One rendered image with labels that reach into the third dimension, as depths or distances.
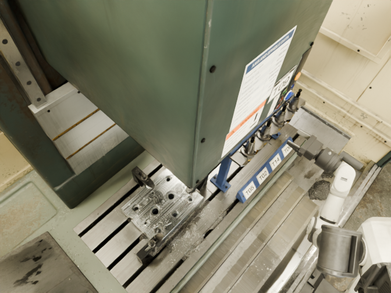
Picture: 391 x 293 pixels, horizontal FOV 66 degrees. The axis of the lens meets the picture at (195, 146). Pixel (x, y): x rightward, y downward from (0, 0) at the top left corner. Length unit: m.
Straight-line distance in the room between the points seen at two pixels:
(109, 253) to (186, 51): 1.13
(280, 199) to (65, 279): 1.17
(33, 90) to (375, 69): 1.44
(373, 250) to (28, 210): 1.68
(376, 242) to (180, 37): 0.90
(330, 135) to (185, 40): 1.61
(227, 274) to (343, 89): 1.12
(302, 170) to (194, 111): 1.43
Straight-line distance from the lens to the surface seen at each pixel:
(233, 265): 1.57
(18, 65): 1.07
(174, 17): 0.41
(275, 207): 1.71
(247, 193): 1.48
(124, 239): 1.43
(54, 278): 1.72
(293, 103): 1.42
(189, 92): 0.47
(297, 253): 1.75
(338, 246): 1.09
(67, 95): 1.21
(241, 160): 1.23
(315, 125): 1.95
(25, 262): 1.76
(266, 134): 1.28
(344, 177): 1.34
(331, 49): 1.70
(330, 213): 1.38
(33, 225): 1.94
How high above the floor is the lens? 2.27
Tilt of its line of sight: 58 degrees down
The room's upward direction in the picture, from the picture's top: 6 degrees clockwise
